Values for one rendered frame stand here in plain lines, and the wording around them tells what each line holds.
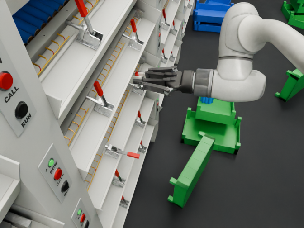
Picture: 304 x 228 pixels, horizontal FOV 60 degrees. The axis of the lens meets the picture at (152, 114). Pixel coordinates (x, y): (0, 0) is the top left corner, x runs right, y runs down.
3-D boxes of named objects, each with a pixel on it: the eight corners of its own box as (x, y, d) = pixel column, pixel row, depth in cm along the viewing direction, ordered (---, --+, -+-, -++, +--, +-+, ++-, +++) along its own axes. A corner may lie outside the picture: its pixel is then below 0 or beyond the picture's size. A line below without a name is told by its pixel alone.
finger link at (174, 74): (176, 75, 85) (177, 72, 86) (144, 71, 89) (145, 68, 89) (176, 84, 88) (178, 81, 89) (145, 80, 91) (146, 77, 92)
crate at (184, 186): (208, 160, 137) (194, 153, 140) (216, 137, 122) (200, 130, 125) (182, 209, 121) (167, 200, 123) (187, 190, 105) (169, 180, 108)
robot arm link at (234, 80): (211, 100, 89) (215, 61, 88) (260, 104, 85) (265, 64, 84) (210, 100, 79) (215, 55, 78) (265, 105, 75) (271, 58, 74)
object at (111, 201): (151, 105, 123) (163, 87, 112) (104, 240, 85) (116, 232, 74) (111, 86, 120) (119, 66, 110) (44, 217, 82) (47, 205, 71)
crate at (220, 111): (199, 95, 168) (201, 83, 164) (231, 101, 165) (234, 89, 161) (194, 118, 143) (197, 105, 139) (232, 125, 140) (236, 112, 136)
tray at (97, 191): (151, 74, 108) (160, 58, 101) (94, 220, 70) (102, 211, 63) (106, 52, 106) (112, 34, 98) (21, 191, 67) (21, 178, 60)
